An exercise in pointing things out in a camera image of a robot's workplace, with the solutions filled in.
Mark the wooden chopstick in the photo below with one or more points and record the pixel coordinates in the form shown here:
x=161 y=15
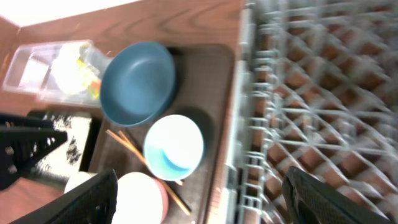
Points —
x=122 y=139
x=130 y=141

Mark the dark blue bowl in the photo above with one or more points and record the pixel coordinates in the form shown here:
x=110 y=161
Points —
x=138 y=84

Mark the clear plastic bin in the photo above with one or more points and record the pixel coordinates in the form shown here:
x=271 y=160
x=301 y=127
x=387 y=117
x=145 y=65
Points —
x=30 y=72

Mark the green snack wrapper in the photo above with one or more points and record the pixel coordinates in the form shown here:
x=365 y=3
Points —
x=89 y=73

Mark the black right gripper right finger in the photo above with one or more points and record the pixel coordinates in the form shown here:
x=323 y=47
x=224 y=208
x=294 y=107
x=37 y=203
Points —
x=310 y=201

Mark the small white cup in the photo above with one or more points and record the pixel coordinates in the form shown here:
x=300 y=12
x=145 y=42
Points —
x=76 y=179

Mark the white crumpled napkin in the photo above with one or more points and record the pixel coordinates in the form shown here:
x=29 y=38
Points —
x=64 y=69

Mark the white pink bowl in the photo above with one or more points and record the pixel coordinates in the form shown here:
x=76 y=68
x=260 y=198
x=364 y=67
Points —
x=141 y=199

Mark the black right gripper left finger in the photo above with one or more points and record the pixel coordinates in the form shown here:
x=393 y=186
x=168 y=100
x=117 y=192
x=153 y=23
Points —
x=93 y=201

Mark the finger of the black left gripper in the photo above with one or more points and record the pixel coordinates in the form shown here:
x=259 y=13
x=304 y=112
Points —
x=24 y=142

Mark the grey dishwasher rack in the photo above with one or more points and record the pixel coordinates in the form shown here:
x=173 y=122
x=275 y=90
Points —
x=316 y=88

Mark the light blue bowl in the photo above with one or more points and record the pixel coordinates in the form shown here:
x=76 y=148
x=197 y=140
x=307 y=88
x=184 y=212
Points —
x=173 y=147

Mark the black waste tray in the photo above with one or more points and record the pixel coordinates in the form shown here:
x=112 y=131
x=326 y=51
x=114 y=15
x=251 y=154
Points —
x=88 y=152

